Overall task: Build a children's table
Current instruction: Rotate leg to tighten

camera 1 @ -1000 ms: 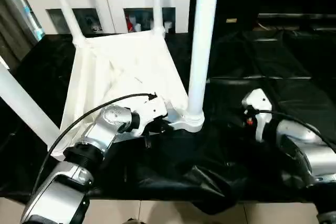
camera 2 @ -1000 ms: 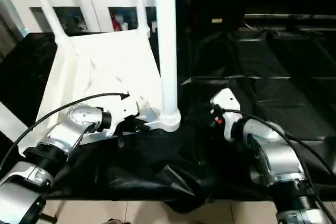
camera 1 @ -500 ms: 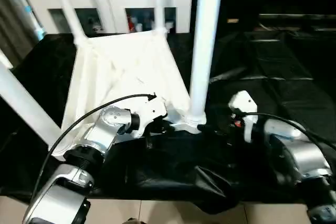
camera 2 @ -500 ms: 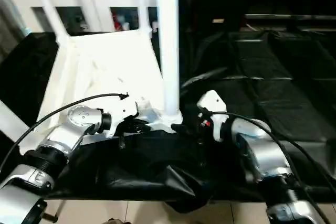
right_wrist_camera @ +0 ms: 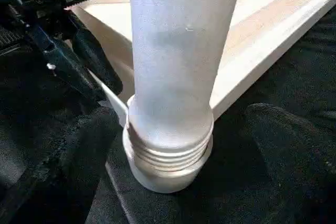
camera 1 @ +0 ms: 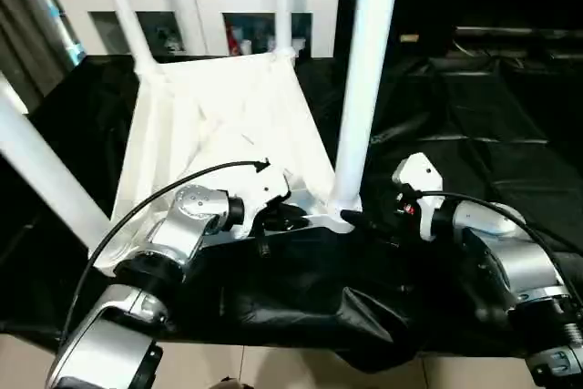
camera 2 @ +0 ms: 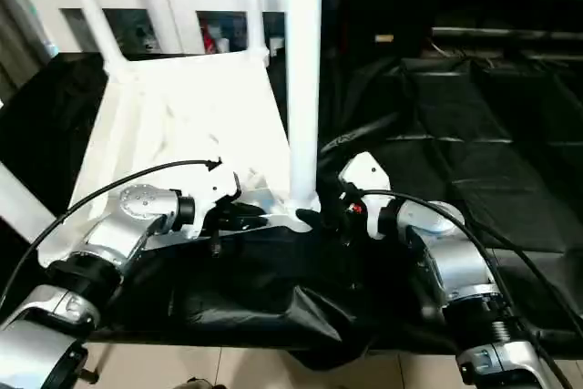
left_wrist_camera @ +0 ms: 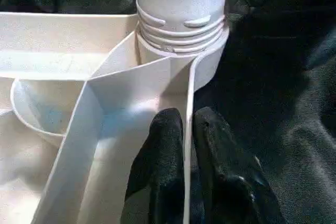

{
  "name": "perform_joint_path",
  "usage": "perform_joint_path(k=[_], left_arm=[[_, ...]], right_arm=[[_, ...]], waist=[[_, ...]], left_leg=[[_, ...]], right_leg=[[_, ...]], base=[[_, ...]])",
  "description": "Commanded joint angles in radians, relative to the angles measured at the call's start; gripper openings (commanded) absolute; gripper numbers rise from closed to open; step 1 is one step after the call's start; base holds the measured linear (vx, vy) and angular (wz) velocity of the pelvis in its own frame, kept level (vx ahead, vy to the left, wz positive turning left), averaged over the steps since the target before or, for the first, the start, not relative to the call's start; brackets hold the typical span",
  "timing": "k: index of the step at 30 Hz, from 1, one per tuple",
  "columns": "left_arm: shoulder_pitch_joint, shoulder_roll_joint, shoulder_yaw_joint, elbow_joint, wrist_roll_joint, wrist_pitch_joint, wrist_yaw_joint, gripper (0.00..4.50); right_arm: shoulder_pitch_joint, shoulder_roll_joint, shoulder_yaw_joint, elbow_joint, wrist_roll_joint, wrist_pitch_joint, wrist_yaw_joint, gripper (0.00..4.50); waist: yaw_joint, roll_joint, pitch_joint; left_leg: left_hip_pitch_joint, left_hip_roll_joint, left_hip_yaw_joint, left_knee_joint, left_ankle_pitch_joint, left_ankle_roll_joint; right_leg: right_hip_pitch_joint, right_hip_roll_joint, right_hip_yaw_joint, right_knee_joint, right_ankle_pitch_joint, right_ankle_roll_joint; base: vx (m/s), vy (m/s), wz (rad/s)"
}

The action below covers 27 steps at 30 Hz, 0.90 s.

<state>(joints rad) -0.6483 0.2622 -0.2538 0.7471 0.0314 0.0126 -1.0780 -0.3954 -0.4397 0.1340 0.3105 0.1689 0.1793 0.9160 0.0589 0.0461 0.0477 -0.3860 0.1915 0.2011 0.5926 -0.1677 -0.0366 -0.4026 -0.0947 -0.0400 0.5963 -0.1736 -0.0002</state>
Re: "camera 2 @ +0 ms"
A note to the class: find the white plastic table top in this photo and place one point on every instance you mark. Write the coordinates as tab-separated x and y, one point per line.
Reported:
182	97

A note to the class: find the white plastic table leg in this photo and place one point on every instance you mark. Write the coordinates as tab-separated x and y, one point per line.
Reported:
252	2
303	65
23	202
91	11

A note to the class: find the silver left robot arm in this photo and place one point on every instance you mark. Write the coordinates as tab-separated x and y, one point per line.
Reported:
141	202

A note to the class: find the black work mat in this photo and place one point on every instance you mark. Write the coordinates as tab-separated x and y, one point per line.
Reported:
478	179

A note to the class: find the grey curtain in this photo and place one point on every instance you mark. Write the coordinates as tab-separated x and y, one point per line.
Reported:
18	43

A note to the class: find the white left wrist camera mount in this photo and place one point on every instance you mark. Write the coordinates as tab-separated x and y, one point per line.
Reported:
218	184

